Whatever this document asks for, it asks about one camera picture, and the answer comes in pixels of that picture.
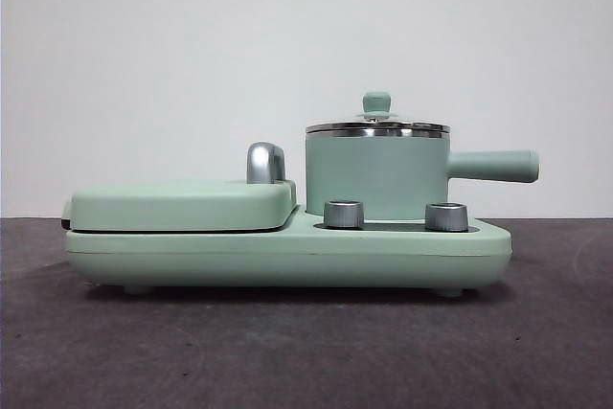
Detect mint green breakfast machine base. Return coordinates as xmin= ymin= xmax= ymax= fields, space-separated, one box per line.
xmin=65 ymin=202 xmax=512 ymax=297

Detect chrome grill cover handle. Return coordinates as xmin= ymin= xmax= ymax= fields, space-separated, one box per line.
xmin=246 ymin=141 xmax=288 ymax=185

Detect glass pot lid green knob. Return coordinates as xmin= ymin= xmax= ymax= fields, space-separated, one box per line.
xmin=306 ymin=91 xmax=451 ymax=135

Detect silver control knob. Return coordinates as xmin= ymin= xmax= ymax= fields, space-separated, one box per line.
xmin=323 ymin=200 xmax=365 ymax=229
xmin=425 ymin=201 xmax=469 ymax=232

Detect mint green pot with handle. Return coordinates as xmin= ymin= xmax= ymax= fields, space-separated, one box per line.
xmin=305 ymin=129 xmax=541 ymax=218

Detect mint green grill cover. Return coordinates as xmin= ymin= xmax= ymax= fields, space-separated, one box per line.
xmin=61 ymin=177 xmax=299 ymax=233

